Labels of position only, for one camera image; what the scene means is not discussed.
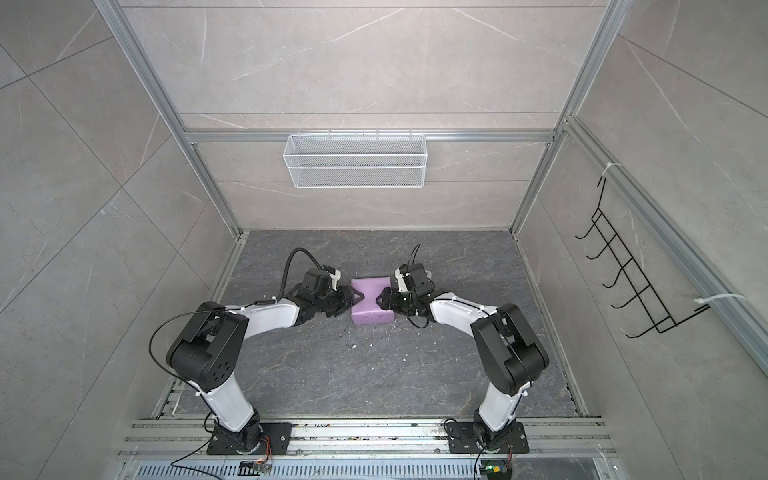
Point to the black wire hook rack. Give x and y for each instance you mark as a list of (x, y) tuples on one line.
[(631, 273)]

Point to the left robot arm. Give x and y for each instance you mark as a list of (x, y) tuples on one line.
[(206, 351)]

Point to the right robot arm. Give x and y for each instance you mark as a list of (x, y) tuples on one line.
[(511, 353)]

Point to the aluminium rail base frame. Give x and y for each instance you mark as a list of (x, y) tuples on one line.
[(175, 448)]

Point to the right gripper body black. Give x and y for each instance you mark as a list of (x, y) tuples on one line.
[(403, 302)]

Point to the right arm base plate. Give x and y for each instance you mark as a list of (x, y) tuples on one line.
[(471, 437)]

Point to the green connector board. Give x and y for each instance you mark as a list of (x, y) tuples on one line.
[(495, 470)]

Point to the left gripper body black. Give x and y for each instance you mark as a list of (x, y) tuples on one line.
[(334, 302)]

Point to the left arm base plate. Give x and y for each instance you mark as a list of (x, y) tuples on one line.
[(252, 440)]

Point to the pink wrapping paper sheet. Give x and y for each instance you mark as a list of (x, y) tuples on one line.
[(367, 311)]

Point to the white wire mesh basket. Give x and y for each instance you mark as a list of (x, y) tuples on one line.
[(360, 160)]

